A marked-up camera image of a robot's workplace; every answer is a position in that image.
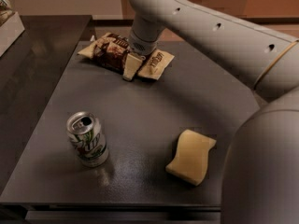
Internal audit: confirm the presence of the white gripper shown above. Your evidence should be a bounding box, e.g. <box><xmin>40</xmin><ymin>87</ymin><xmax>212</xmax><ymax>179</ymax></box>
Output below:
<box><xmin>122</xmin><ymin>30</ymin><xmax>157</xmax><ymax>81</ymax></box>

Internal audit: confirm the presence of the brown chip bag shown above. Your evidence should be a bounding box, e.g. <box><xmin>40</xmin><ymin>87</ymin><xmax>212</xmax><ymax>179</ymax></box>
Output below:
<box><xmin>78</xmin><ymin>33</ymin><xmax>175</xmax><ymax>80</ymax></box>

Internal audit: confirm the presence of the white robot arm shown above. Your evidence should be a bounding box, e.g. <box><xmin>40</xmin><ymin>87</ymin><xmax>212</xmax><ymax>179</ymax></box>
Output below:
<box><xmin>129</xmin><ymin>0</ymin><xmax>299</xmax><ymax>224</ymax></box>

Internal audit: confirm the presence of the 7up soda can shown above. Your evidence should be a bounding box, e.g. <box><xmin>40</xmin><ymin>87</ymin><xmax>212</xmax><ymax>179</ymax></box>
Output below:
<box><xmin>66</xmin><ymin>111</ymin><xmax>108</xmax><ymax>167</ymax></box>

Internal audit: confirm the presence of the yellow sponge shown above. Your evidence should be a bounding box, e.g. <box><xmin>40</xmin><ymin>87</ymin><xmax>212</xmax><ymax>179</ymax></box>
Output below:
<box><xmin>165</xmin><ymin>130</ymin><xmax>217</xmax><ymax>186</ymax></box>

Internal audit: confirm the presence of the white box with snacks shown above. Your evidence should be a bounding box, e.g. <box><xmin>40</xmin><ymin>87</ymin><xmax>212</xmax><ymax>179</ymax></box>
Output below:
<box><xmin>0</xmin><ymin>0</ymin><xmax>25</xmax><ymax>57</ymax></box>

